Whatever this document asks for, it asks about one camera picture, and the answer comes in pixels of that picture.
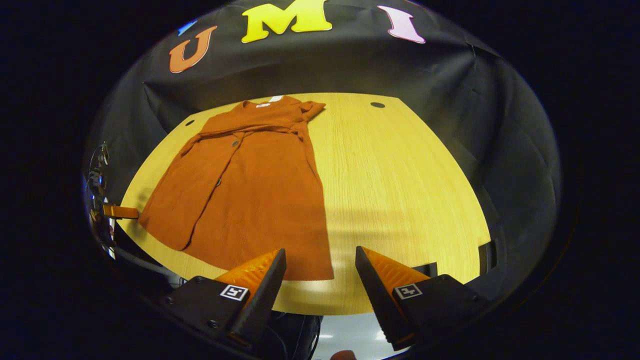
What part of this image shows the rust orange buttoned dress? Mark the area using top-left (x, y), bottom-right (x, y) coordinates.
top-left (137, 96), bottom-right (335, 282)

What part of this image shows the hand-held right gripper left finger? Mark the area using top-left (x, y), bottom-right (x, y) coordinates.
top-left (160, 248), bottom-right (288, 348)

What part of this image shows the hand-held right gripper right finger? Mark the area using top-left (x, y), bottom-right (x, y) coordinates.
top-left (355, 245), bottom-right (488, 352)

